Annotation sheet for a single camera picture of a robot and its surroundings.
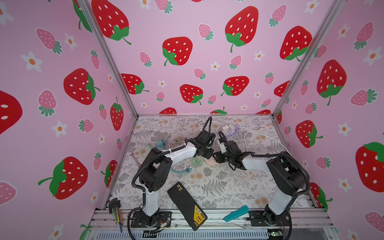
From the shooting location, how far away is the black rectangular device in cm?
73

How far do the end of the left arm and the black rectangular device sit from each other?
0.78 ft

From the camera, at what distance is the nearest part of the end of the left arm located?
0.70 meters
